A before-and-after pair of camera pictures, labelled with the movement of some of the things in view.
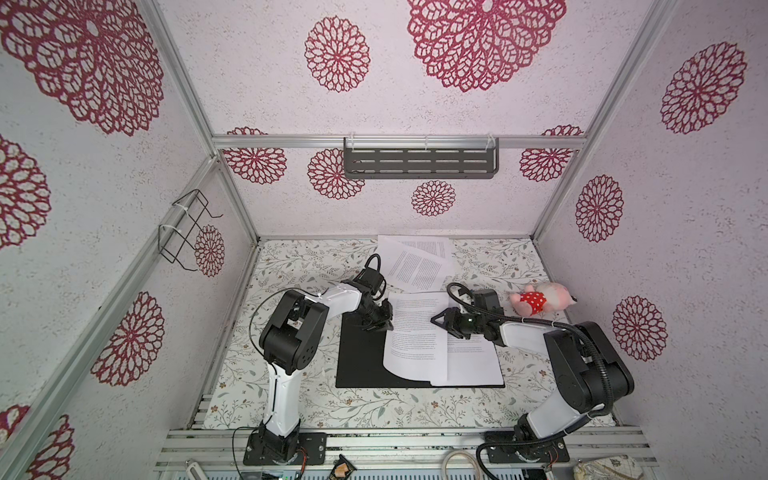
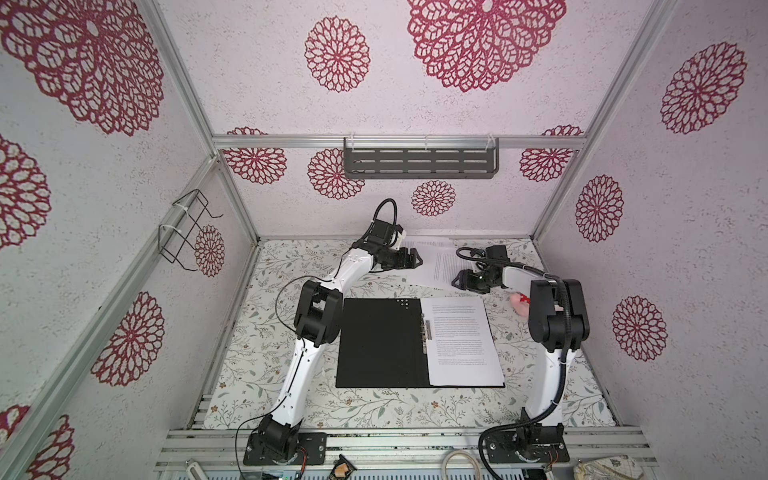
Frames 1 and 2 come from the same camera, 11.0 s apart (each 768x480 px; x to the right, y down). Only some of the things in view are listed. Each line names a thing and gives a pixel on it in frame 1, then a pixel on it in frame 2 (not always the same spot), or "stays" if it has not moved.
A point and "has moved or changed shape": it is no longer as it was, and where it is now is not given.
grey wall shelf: [421, 157] stays
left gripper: [384, 323] to [404, 263]
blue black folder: [360, 359] has moved or changed shape
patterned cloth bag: [616, 467] stays
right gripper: [450, 321] to [465, 281]
